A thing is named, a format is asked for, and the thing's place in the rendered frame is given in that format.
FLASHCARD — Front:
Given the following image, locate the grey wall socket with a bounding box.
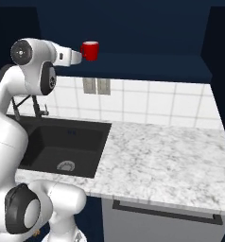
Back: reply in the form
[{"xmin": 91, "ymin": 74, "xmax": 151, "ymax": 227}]
[
  {"xmin": 82, "ymin": 78, "xmax": 97, "ymax": 95},
  {"xmin": 96, "ymin": 78, "xmax": 112, "ymax": 96}
]

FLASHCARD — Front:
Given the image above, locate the black tap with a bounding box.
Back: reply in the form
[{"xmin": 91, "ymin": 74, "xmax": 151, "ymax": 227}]
[{"xmin": 11, "ymin": 94, "xmax": 50, "ymax": 121}]

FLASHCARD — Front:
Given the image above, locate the red mug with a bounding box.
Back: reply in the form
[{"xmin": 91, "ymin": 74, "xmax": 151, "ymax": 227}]
[{"xmin": 79, "ymin": 41, "xmax": 100, "ymax": 62}]

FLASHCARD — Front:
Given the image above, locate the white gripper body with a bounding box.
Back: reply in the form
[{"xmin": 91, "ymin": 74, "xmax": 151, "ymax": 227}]
[{"xmin": 69, "ymin": 49, "xmax": 84, "ymax": 67}]

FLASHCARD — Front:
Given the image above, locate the black sink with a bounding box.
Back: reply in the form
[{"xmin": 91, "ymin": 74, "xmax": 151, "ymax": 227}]
[{"xmin": 6, "ymin": 114, "xmax": 113, "ymax": 180}]

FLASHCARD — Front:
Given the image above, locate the navy wall cabinet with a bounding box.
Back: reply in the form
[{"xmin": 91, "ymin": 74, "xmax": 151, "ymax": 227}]
[{"xmin": 35, "ymin": 0, "xmax": 214, "ymax": 85}]

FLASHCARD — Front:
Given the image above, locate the navy cabinet door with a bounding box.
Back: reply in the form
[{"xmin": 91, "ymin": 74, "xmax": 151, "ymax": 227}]
[
  {"xmin": 0, "ymin": 0, "xmax": 43, "ymax": 94},
  {"xmin": 200, "ymin": 0, "xmax": 225, "ymax": 140}
]

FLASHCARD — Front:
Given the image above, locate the black dishwasher handle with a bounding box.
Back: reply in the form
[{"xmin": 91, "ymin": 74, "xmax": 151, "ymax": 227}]
[{"xmin": 112, "ymin": 199, "xmax": 224, "ymax": 227}]

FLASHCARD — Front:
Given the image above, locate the grey dishwasher door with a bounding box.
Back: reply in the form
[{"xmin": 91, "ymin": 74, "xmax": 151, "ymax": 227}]
[{"xmin": 101, "ymin": 198, "xmax": 225, "ymax": 242}]

